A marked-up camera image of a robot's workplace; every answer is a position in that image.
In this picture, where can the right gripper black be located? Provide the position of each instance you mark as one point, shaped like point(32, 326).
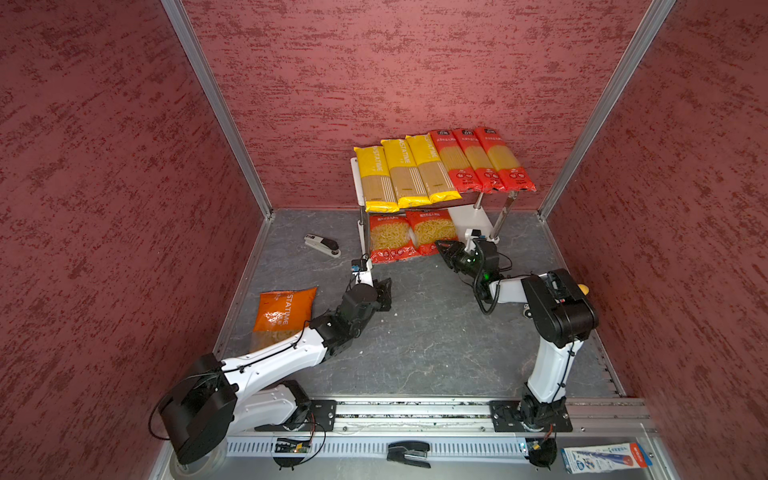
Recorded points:
point(451, 253)

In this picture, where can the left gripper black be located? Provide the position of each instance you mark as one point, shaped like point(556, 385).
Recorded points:
point(383, 294)

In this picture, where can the red pasta bag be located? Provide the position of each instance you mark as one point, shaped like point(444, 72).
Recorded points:
point(390, 239)
point(512, 174)
point(429, 227)

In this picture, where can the yellow spaghetti pack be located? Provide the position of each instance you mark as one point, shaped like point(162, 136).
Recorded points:
point(437, 182)
point(377, 188)
point(407, 183)

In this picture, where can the red spaghetti pack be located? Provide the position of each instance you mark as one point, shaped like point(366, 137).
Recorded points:
point(478, 159)
point(461, 173)

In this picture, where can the orange pasta bag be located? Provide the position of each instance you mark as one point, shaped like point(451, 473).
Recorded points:
point(281, 315)

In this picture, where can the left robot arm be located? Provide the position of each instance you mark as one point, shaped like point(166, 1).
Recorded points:
point(218, 398)

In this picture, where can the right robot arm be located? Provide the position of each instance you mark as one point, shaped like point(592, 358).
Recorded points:
point(561, 313)

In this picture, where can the white two-tier shelf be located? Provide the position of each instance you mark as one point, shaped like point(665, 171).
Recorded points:
point(466, 217)

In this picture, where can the white black stapler on floor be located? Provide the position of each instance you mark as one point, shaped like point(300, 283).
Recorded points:
point(323, 245)

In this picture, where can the black stapler front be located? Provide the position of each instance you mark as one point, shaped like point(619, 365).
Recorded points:
point(410, 453)

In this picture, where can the white blue toothpaste box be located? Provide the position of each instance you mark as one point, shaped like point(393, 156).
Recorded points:
point(605, 458)

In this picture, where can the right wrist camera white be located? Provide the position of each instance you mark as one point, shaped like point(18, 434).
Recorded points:
point(471, 235)

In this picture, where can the aluminium front rail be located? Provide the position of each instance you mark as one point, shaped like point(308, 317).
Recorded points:
point(456, 428)

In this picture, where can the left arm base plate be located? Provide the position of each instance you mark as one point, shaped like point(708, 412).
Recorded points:
point(309, 416)

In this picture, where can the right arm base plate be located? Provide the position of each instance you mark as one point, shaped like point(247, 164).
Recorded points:
point(510, 416)

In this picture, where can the right corner aluminium post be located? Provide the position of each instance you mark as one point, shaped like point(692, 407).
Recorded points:
point(647, 30)

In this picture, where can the corner aluminium post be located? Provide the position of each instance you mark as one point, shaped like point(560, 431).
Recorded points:
point(193, 50)
point(647, 30)

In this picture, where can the left corner aluminium post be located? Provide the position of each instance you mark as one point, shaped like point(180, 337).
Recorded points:
point(193, 50)

